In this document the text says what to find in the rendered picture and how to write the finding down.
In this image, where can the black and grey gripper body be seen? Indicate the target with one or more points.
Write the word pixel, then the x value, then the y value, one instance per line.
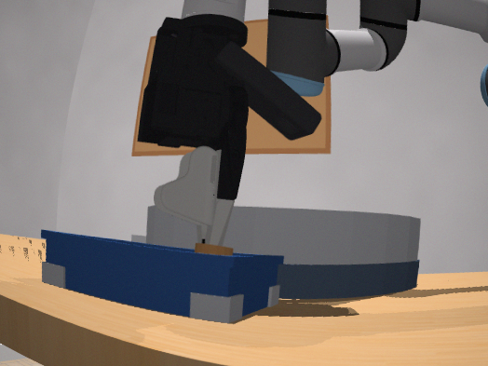
pixel 205 101

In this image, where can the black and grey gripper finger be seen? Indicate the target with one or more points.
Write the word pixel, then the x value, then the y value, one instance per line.
pixel 201 228
pixel 207 192

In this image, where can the bronze bushing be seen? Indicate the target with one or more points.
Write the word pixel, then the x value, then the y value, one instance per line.
pixel 213 249

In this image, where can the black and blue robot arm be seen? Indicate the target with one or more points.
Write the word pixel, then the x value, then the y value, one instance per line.
pixel 300 50

